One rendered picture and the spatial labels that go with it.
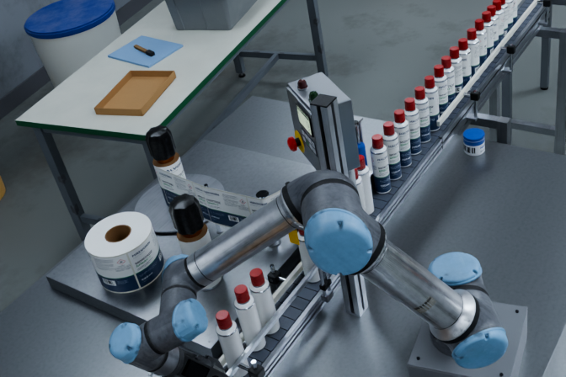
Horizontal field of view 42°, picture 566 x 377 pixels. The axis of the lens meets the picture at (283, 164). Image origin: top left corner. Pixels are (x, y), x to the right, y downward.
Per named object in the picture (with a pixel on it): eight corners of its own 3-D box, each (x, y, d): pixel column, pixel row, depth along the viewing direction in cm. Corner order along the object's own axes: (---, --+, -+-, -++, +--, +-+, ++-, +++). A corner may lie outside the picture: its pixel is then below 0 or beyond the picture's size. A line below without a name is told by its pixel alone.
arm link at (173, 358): (174, 342, 152) (157, 379, 150) (187, 347, 156) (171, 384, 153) (150, 332, 157) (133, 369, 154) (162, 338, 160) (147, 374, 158)
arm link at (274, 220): (329, 137, 146) (149, 258, 160) (337, 167, 137) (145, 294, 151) (361, 173, 152) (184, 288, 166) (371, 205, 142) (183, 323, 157)
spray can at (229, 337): (237, 359, 186) (220, 303, 174) (253, 367, 183) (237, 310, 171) (225, 374, 183) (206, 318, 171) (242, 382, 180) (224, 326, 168)
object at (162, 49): (141, 37, 387) (141, 34, 386) (183, 46, 368) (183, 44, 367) (108, 57, 373) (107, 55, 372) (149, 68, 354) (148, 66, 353)
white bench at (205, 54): (237, 71, 513) (212, -39, 467) (337, 77, 481) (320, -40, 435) (72, 249, 379) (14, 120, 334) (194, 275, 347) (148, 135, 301)
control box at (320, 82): (332, 135, 189) (322, 71, 178) (361, 167, 175) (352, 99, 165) (296, 148, 187) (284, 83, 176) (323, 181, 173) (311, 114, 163)
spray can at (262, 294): (268, 318, 196) (253, 262, 184) (284, 324, 193) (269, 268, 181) (257, 331, 193) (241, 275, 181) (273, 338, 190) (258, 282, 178)
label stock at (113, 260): (93, 263, 227) (78, 228, 219) (154, 238, 232) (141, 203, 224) (108, 303, 211) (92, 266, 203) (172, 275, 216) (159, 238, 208)
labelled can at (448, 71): (452, 103, 267) (451, 52, 256) (457, 109, 263) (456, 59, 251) (439, 105, 267) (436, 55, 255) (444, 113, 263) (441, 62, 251)
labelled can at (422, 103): (419, 134, 254) (415, 83, 243) (433, 137, 251) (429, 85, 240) (413, 142, 251) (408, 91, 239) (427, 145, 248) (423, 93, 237)
